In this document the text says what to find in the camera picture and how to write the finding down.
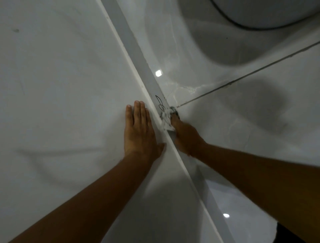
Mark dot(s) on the person's right hand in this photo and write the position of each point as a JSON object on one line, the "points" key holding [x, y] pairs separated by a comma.
{"points": [[186, 139]]}

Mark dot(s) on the person's left hand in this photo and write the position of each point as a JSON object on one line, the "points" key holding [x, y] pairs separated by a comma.
{"points": [[140, 137]]}

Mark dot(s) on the person's right fingers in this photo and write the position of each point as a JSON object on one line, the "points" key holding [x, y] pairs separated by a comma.
{"points": [[174, 122]]}

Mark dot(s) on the person's left thumb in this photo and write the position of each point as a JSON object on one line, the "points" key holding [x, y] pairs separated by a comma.
{"points": [[161, 149]]}

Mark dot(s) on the person's left little finger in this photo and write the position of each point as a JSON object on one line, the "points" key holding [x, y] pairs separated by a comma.
{"points": [[128, 116]]}

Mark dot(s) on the person's left middle finger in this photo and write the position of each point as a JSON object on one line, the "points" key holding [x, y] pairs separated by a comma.
{"points": [[142, 114]]}

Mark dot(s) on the white tissue wad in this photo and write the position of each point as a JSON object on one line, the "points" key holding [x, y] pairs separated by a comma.
{"points": [[166, 119]]}

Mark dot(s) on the person's left forearm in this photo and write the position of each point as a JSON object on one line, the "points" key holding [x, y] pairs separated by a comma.
{"points": [[95, 195]]}

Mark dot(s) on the person's right forearm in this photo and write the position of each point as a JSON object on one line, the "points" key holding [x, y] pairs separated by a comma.
{"points": [[262, 180]]}

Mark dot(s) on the thin black thread loop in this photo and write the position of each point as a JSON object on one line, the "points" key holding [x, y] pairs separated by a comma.
{"points": [[160, 102]]}

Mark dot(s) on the white round toilet base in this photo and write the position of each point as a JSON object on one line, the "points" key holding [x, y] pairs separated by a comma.
{"points": [[265, 11]]}

